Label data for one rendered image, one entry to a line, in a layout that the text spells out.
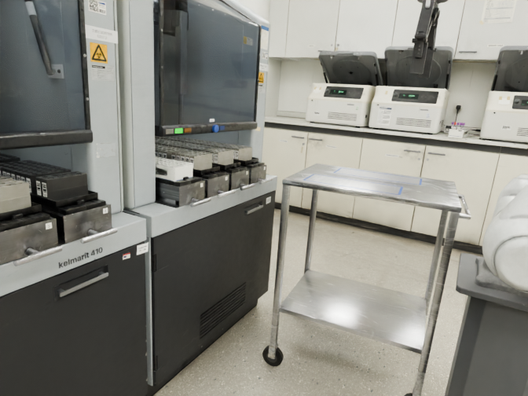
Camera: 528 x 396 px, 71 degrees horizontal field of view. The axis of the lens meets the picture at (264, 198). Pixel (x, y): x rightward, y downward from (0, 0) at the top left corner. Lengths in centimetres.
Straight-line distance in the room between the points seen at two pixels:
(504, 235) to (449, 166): 250
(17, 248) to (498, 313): 112
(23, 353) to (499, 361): 114
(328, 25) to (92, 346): 334
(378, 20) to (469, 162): 146
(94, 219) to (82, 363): 40
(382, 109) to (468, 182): 89
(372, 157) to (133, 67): 251
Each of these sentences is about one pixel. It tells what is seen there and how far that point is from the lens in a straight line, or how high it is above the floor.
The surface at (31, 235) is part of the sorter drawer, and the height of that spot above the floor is 78.
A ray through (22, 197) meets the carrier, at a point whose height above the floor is 85.
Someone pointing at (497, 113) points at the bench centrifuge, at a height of 110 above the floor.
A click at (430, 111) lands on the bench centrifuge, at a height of 108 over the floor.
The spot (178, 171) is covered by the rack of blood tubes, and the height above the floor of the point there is 85.
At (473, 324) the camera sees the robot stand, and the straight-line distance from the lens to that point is 113.
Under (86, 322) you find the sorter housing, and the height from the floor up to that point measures 50.
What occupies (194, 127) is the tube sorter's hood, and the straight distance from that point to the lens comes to 138.
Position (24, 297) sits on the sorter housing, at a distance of 102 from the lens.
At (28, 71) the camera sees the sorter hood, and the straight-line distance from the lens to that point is 102.
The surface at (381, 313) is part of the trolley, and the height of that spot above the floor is 28.
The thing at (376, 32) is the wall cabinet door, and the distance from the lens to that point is 372.
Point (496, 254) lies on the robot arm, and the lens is 82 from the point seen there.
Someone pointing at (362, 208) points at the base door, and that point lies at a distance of 347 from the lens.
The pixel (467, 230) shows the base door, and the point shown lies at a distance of 340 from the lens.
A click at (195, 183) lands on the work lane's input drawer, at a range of 132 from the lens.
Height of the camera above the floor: 111
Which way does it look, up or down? 15 degrees down
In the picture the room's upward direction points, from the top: 4 degrees clockwise
